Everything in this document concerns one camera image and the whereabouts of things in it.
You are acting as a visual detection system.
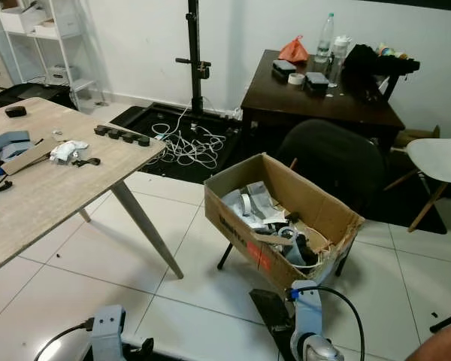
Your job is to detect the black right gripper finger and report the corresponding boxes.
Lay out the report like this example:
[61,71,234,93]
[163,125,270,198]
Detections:
[250,290,286,324]

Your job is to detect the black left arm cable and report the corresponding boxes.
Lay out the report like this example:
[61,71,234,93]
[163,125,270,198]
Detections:
[33,319,95,361]

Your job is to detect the white cable tangle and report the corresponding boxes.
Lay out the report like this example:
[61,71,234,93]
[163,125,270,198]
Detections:
[149,109,228,169]

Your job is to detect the black stand pole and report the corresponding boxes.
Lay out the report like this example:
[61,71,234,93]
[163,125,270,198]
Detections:
[175,0,212,117]

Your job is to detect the black chair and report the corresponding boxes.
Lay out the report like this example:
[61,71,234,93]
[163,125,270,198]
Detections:
[216,119,389,275]

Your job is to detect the small black clip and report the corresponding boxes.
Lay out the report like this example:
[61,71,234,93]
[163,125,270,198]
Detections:
[72,156,103,168]

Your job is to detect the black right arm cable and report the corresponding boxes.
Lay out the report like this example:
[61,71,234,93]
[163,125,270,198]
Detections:
[286,285,366,361]

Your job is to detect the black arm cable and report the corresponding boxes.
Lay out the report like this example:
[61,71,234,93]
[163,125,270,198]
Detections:
[33,319,95,361]
[286,285,366,361]

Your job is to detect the black floor mat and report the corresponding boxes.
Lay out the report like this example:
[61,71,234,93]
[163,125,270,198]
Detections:
[109,104,245,185]

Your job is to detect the black fabric bag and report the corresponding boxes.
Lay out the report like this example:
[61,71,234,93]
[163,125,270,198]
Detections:
[344,44,421,93]

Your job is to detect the white grey paper trash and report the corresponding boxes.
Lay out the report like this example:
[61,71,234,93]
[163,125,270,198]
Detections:
[221,182,291,228]

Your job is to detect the person bare leg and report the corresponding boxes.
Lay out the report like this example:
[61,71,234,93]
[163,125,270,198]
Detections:
[404,319,451,361]

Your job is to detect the clear tumbler white lid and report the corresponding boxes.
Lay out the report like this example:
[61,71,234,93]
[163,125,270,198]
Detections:
[328,36,352,86]

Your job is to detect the clear plastic water bottle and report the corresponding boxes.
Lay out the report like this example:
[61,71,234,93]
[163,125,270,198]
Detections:
[316,13,336,63]

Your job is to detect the colourful small rolls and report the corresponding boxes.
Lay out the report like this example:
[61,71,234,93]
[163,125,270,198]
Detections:
[375,43,407,59]

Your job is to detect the brown cardboard box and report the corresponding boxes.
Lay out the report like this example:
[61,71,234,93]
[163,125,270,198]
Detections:
[204,153,364,298]

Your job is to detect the black flat floor case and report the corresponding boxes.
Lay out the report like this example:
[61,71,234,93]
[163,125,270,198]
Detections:
[0,82,74,113]

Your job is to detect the orange plastic bag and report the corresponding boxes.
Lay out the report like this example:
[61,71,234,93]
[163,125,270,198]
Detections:
[278,36,310,65]

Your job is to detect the white crumpled paper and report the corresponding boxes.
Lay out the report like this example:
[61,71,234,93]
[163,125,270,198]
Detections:
[50,141,90,165]

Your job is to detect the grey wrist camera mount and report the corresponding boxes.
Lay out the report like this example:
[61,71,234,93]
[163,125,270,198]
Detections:
[92,305,126,361]
[289,281,325,348]

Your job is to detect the white shelf rack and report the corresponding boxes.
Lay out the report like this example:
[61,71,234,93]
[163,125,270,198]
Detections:
[0,0,106,106]

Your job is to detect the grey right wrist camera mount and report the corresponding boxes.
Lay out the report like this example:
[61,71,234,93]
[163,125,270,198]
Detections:
[289,281,325,348]

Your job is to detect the light wood table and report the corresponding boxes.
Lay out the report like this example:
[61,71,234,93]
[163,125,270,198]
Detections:
[0,98,185,279]

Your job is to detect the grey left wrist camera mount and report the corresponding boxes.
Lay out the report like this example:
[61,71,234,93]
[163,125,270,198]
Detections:
[92,305,126,361]

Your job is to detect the dark brown wooden desk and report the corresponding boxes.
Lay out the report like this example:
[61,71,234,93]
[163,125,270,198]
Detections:
[241,50,407,153]

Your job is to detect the grey blue device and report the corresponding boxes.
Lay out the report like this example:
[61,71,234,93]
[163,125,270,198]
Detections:
[0,129,32,189]

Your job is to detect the white shell chair wooden legs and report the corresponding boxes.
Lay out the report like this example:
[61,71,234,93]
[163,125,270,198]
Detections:
[383,135,451,232]

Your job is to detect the small white grey box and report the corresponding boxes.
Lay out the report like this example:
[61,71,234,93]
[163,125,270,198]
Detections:
[46,65,77,86]

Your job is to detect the white open storage box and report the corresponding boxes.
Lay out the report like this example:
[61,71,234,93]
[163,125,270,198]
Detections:
[0,6,48,35]

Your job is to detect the black tripod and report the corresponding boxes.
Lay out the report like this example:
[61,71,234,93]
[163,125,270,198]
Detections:
[429,308,451,333]

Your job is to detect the brown cardboard strip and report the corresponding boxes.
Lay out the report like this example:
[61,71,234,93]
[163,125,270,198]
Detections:
[1,137,62,176]

